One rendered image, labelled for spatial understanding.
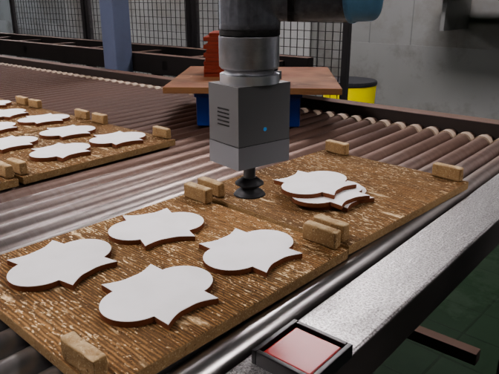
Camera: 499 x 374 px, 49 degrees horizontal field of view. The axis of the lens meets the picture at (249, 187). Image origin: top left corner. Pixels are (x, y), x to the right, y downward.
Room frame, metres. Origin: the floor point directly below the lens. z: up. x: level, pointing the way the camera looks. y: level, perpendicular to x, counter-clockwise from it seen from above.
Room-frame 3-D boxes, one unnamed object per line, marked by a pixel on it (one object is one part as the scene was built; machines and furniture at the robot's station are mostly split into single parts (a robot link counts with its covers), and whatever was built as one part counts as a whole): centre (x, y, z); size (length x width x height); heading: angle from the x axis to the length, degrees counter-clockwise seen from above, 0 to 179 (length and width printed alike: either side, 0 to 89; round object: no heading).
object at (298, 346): (0.48, -0.06, 0.92); 0.06 x 0.06 x 0.01; 50
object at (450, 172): (1.03, -0.39, 0.95); 0.06 x 0.02 x 0.03; 46
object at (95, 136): (1.31, 0.45, 0.94); 0.41 x 0.35 x 0.04; 140
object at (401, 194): (0.99, -0.16, 0.93); 0.41 x 0.35 x 0.02; 136
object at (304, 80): (1.77, -0.02, 1.03); 0.50 x 0.50 x 0.02; 87
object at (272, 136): (0.70, 0.00, 1.13); 0.10 x 0.09 x 0.16; 38
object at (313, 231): (0.73, -0.11, 0.95); 0.06 x 0.02 x 0.03; 47
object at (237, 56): (0.70, 0.00, 1.21); 0.08 x 0.08 x 0.05
